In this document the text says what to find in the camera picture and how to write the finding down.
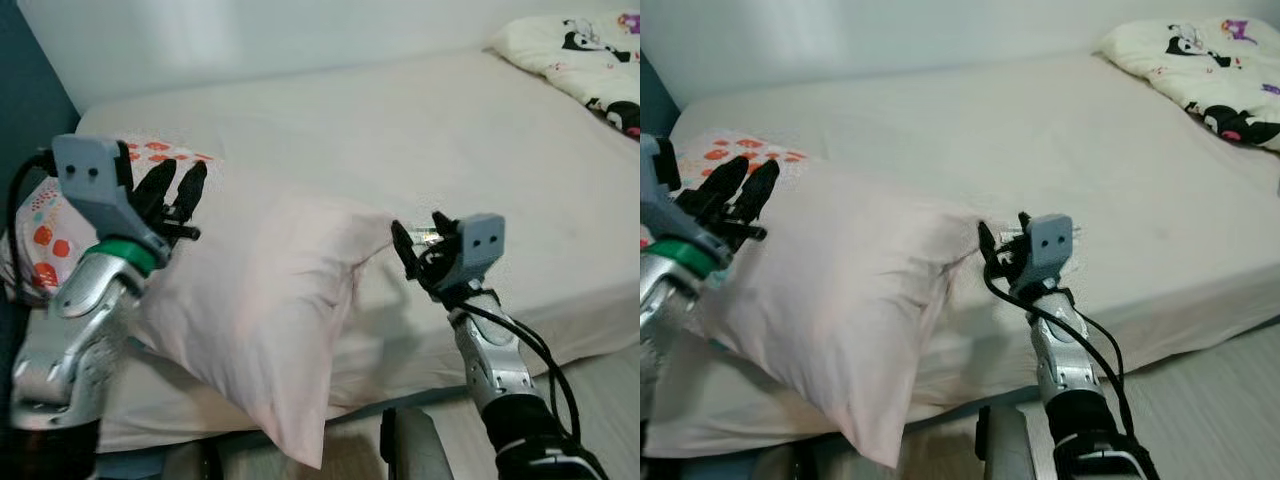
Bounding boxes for beige sheeted mattress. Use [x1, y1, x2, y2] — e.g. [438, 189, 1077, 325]
[645, 50, 1280, 461]
[20, 50, 641, 456]

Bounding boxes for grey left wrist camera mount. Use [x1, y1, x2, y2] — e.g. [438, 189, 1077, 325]
[640, 135, 736, 271]
[52, 135, 171, 266]

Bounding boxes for cream cartoon print quilt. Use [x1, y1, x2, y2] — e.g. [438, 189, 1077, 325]
[1097, 15, 1280, 153]
[487, 12, 641, 139]

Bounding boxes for grey robot right leg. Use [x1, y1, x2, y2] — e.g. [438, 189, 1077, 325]
[380, 405, 456, 480]
[975, 405, 1036, 480]

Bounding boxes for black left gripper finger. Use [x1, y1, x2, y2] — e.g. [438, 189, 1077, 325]
[733, 159, 781, 228]
[134, 158, 179, 223]
[167, 160, 209, 229]
[690, 155, 749, 219]

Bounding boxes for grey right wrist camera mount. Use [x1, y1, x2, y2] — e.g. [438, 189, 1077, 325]
[455, 213, 506, 291]
[1020, 213, 1076, 291]

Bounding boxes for pink patterned pillow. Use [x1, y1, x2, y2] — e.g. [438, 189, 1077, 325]
[640, 128, 986, 469]
[0, 135, 396, 471]

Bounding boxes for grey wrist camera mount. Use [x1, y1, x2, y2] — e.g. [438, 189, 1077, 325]
[52, 135, 171, 266]
[1020, 213, 1076, 291]
[455, 213, 506, 291]
[640, 135, 736, 271]

